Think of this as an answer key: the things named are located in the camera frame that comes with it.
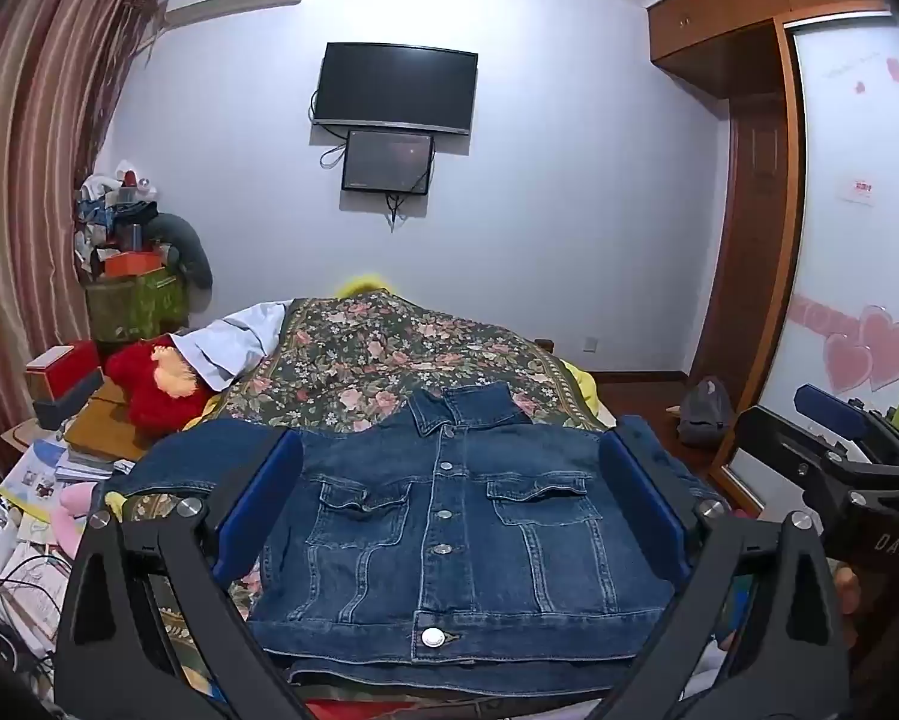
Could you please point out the pile of household clutter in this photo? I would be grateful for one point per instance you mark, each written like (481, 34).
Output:
(112, 202)

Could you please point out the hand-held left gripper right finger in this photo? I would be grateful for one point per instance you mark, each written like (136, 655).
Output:
(637, 510)

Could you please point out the white heart-sticker sliding door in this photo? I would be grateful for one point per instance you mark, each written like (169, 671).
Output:
(854, 240)

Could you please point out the striped brown curtain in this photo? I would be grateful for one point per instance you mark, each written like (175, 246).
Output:
(29, 165)

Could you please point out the pink plush toy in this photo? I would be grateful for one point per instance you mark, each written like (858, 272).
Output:
(71, 514)

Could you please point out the blue denim jacket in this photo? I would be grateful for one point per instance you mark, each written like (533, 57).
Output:
(457, 532)

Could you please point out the grey backpack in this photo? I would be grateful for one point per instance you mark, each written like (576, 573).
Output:
(704, 409)

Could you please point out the red box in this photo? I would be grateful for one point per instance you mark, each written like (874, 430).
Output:
(63, 367)

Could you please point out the person's right hand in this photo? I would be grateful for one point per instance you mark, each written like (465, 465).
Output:
(845, 604)

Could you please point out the white shirt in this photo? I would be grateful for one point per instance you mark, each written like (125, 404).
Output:
(224, 345)

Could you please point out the yellow pillow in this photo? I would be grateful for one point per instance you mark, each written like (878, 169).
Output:
(365, 285)

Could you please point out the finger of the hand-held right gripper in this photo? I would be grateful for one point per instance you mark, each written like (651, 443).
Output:
(832, 412)
(783, 450)

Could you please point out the orange box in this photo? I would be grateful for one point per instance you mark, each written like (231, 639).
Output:
(133, 262)

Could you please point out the wooden door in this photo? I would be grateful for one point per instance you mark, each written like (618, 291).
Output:
(746, 240)

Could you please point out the floral green blanket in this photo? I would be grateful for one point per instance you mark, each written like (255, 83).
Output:
(404, 356)

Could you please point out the black wall television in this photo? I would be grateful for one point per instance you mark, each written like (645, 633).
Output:
(393, 86)

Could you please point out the brown cardboard sheet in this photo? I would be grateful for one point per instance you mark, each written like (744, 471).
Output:
(108, 424)

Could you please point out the dark grey box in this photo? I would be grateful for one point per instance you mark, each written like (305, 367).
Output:
(67, 405)

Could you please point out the small black monitor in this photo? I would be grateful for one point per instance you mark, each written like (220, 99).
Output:
(387, 161)

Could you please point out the wooden overhead cabinet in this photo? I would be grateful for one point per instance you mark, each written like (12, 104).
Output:
(749, 0)

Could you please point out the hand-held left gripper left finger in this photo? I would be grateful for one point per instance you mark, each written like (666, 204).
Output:
(263, 510)

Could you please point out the red plush toy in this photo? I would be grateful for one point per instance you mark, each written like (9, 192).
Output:
(157, 390)

